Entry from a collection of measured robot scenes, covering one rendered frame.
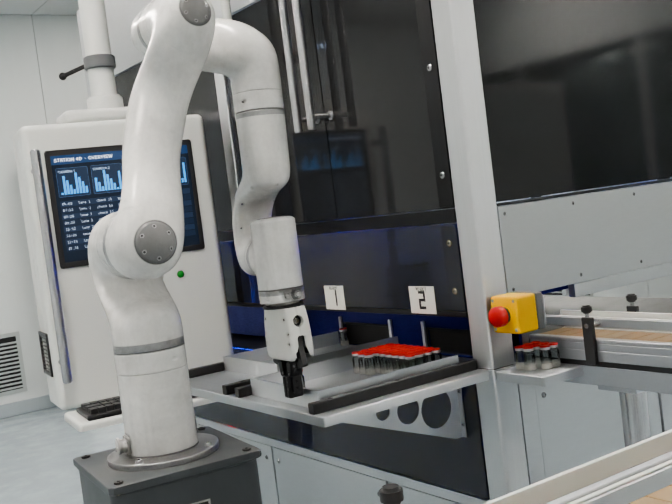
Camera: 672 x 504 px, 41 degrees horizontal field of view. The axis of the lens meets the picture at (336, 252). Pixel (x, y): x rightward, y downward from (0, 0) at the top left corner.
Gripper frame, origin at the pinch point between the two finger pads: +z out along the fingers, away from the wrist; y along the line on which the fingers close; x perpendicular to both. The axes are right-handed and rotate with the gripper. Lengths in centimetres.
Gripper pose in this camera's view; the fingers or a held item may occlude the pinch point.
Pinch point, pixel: (293, 385)
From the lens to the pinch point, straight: 170.7
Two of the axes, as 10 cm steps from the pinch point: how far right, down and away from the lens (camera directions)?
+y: -5.6, 0.3, 8.3
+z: 1.2, 9.9, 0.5
